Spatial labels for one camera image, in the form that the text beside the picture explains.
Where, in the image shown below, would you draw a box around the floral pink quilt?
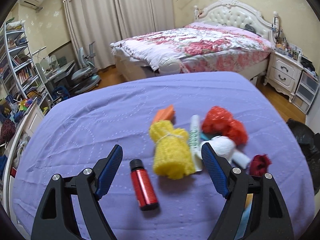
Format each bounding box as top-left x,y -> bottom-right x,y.
110,22 -> 273,73

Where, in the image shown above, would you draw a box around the grey study desk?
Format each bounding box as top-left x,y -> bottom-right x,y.
35,55 -> 75,92

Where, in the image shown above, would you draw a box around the white tissue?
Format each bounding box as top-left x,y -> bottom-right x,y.
200,136 -> 236,163

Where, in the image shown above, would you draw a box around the white nightstand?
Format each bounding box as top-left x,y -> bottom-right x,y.
263,50 -> 304,103

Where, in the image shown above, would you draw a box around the grey desk chair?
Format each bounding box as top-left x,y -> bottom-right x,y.
71,42 -> 101,95

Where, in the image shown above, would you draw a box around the purple bed sheet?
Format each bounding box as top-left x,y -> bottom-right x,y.
11,72 -> 315,239

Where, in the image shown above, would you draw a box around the orange folded paper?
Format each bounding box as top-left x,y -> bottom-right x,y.
152,105 -> 175,123

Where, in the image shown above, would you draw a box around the dark red yarn bundle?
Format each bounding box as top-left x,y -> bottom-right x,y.
249,154 -> 272,177

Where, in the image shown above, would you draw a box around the yellow mesh sponge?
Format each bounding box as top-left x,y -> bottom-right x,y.
149,120 -> 196,180

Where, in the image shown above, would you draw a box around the white bookshelf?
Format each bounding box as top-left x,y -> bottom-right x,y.
1,20 -> 52,114

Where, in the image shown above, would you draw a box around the white green tube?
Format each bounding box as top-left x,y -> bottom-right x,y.
189,115 -> 203,172

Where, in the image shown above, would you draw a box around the black trash bag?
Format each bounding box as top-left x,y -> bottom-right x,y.
286,119 -> 319,194

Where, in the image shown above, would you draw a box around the red mesh ball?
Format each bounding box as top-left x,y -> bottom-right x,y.
202,106 -> 248,146

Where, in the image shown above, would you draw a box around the red bottle black cap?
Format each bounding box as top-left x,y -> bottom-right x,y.
130,159 -> 159,211

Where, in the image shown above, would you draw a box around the clear plastic drawer unit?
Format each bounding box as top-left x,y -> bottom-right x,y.
292,70 -> 319,115

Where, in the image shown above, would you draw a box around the beige curtains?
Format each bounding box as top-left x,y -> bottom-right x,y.
64,0 -> 175,69

